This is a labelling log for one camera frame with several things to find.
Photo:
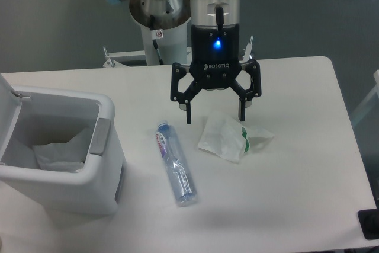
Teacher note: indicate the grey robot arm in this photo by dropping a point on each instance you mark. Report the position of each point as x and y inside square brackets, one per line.
[168, 14]

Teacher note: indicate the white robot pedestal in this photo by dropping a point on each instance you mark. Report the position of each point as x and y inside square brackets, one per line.
[165, 46]

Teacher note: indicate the white paper bag trash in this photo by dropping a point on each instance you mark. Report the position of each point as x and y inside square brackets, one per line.
[228, 139]

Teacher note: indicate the black device at table edge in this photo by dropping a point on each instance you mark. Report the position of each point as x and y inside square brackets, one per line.
[368, 220]

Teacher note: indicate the crushed clear plastic bottle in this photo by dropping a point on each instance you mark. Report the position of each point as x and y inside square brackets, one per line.
[176, 166]

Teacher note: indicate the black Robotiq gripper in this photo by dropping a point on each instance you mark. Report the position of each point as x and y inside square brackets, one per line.
[215, 65]

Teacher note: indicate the white pedestal base frame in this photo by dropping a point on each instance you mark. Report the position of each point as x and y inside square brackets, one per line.
[138, 58]

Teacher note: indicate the white trash can lid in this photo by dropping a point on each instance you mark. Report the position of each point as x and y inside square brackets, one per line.
[12, 101]

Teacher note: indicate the white trash can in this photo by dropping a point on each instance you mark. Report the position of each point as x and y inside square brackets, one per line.
[56, 116]

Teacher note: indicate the white paper in bin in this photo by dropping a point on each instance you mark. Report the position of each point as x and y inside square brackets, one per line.
[64, 157]

